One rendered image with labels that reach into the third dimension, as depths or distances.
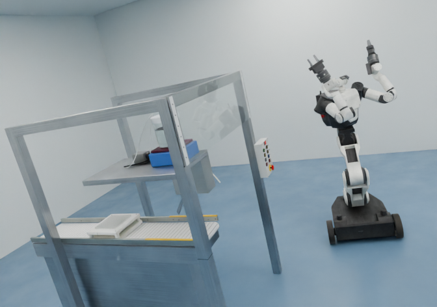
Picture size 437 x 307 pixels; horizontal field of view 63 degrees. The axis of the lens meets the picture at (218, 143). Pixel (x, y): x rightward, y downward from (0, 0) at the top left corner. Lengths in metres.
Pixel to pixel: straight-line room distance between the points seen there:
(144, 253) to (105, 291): 0.57
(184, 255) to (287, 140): 3.72
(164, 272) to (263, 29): 3.89
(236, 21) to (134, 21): 1.78
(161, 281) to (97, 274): 0.51
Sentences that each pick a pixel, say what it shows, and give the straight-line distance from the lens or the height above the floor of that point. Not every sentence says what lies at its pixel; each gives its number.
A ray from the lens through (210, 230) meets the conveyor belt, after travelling 2.11.
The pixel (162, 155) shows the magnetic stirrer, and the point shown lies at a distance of 1.92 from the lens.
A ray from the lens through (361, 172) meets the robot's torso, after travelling 3.10.
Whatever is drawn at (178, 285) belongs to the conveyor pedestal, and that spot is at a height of 0.52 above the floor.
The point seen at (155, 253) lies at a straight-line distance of 2.16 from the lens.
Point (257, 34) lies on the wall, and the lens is 5.36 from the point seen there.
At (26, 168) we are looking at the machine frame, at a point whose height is 1.36.
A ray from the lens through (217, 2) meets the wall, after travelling 5.59.
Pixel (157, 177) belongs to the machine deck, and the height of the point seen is 1.24.
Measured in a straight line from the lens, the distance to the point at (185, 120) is 1.76.
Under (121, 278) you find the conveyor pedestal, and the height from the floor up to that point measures 0.54.
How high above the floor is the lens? 1.74
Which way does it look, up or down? 13 degrees down
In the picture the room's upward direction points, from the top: 13 degrees counter-clockwise
